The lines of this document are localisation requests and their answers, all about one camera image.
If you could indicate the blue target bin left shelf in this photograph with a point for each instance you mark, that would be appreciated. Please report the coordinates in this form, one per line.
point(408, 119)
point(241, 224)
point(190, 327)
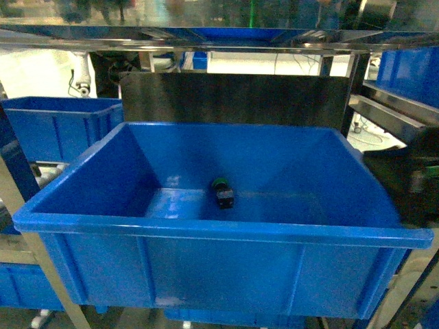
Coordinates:
point(134, 222)

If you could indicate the far left blue bin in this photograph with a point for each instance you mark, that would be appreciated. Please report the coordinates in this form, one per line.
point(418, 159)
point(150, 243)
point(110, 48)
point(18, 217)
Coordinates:
point(59, 129)

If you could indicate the green mushroom push button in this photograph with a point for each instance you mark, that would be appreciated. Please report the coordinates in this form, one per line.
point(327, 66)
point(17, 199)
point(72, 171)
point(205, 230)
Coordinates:
point(224, 194)

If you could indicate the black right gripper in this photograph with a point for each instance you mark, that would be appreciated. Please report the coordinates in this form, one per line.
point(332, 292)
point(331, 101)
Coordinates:
point(410, 176)

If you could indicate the dark metal back plate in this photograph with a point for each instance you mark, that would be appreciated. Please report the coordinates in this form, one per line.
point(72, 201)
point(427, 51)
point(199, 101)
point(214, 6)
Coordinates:
point(299, 100)

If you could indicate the left shelf upper steel rail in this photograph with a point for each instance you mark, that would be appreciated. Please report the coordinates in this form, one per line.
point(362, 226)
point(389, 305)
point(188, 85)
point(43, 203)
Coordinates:
point(118, 38)

